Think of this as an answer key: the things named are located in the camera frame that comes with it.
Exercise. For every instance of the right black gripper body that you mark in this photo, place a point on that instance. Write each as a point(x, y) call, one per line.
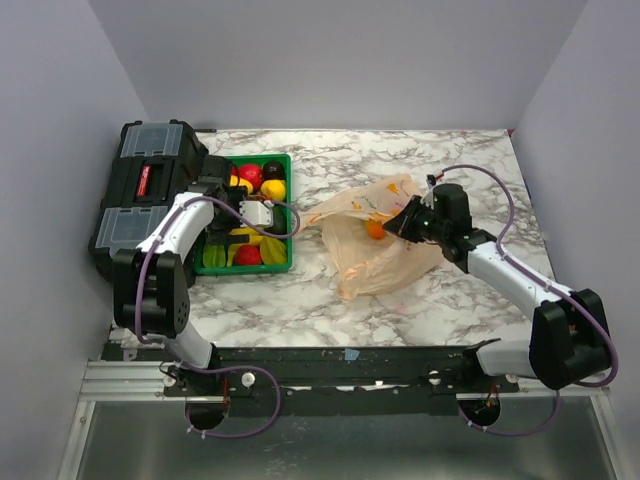
point(433, 228)

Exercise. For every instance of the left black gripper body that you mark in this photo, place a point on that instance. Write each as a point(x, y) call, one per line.
point(225, 220)

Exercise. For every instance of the orange green fake mango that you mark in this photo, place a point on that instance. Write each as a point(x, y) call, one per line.
point(374, 229)

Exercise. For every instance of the orange plastic bag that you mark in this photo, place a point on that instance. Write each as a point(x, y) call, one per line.
point(369, 260)

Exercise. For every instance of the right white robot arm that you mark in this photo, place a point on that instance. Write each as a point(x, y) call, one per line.
point(568, 332)

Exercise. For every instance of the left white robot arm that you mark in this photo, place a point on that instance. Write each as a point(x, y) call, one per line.
point(151, 291)

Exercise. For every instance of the green fake starfruit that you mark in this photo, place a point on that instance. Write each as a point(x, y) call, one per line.
point(214, 256)

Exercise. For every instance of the yellow fake banana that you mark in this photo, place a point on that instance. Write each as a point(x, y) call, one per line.
point(255, 240)

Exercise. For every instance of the red fake strawberry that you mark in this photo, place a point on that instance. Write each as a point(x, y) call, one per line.
point(247, 255)

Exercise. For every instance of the dark green fake avocado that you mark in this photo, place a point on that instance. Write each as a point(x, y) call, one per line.
point(280, 222)

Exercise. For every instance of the red fake pomegranate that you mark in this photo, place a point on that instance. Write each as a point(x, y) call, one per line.
point(252, 173)

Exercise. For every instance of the yellow fake starfruit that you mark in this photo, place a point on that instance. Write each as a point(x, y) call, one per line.
point(273, 251)

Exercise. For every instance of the yellow fake pear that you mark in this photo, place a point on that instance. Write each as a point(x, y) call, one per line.
point(274, 189)

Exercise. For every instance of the dark purple fake plum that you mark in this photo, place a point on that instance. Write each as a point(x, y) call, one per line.
point(273, 170)

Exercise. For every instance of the green plastic basket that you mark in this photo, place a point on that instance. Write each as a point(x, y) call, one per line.
point(253, 195)

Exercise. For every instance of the black tool box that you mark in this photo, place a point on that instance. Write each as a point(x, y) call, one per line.
point(153, 163)

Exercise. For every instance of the blue tape piece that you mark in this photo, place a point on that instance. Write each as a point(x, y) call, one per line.
point(351, 354)

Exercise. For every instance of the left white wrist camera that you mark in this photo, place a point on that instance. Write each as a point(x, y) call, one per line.
point(255, 213)

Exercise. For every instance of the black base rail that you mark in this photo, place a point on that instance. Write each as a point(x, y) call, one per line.
point(254, 384)

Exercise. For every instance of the aluminium frame rail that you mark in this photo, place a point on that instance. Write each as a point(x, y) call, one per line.
point(143, 381)

